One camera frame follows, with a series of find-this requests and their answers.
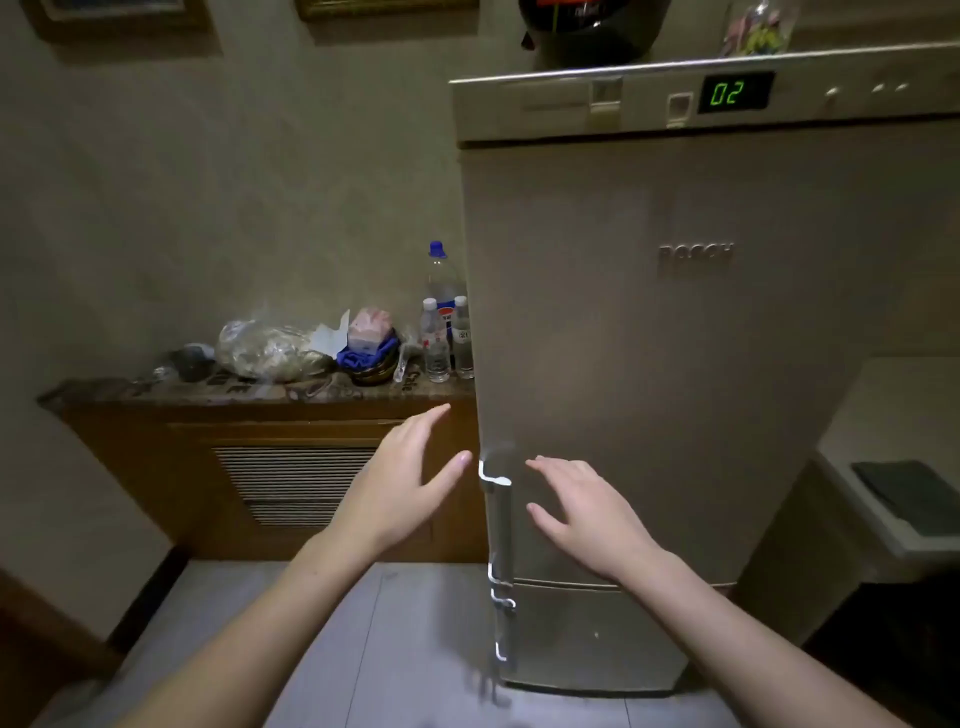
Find white wooden table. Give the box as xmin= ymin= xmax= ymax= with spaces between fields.
xmin=731 ymin=356 xmax=960 ymax=646

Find black rounded container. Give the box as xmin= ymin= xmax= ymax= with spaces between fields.
xmin=517 ymin=0 xmax=673 ymax=70

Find small clear water bottle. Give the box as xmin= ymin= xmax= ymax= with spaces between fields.
xmin=451 ymin=295 xmax=475 ymax=381
xmin=418 ymin=297 xmax=453 ymax=385

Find large clear bottle blue cap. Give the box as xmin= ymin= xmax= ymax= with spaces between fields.
xmin=425 ymin=239 xmax=470 ymax=354

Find grey-green wiping cloth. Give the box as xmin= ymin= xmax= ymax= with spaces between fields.
xmin=849 ymin=459 xmax=960 ymax=539

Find person's right hand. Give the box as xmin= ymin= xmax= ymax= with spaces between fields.
xmin=524 ymin=455 xmax=665 ymax=588

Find silver refrigerator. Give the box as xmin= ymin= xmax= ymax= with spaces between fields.
xmin=448 ymin=41 xmax=960 ymax=695

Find person's left forearm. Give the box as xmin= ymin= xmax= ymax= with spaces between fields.
xmin=112 ymin=524 xmax=376 ymax=728

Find golden picture frame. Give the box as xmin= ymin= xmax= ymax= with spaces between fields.
xmin=293 ymin=0 xmax=481 ymax=22

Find pink packet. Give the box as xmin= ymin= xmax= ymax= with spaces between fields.
xmin=346 ymin=307 xmax=396 ymax=356

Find wooden radiator cabinet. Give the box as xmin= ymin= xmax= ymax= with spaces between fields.
xmin=37 ymin=374 xmax=489 ymax=565

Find clear plastic bag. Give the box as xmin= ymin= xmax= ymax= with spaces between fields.
xmin=214 ymin=318 xmax=337 ymax=384

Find clear glass jar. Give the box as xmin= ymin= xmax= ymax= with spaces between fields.
xmin=718 ymin=0 xmax=802 ymax=59

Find person's left hand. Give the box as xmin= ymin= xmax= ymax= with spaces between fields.
xmin=323 ymin=403 xmax=475 ymax=562

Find white paper piece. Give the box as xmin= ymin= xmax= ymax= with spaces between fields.
xmin=307 ymin=309 xmax=352 ymax=360

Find blue cloth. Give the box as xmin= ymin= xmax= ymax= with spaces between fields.
xmin=335 ymin=333 xmax=401 ymax=374

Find dark round object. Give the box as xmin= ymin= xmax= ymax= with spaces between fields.
xmin=170 ymin=343 xmax=217 ymax=384

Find dark picture frame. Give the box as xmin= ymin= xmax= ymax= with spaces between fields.
xmin=20 ymin=0 xmax=211 ymax=35

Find person's right forearm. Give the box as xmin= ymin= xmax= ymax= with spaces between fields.
xmin=616 ymin=551 xmax=913 ymax=728

